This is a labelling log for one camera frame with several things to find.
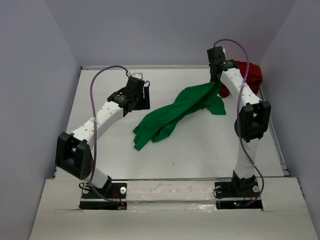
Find red t shirt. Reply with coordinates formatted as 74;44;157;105
219;61;263;98

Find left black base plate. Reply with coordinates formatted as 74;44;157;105
79;180;128;211

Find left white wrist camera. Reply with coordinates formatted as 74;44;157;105
127;71;144;80

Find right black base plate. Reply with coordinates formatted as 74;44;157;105
212;181;263;210

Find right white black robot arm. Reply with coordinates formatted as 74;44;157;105
207;46;271;200

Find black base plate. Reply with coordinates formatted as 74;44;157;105
79;180;128;211
212;181;263;210

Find green t shirt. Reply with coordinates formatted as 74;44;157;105
133;83;226;151

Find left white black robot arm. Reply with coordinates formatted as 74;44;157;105
55;74;150;199

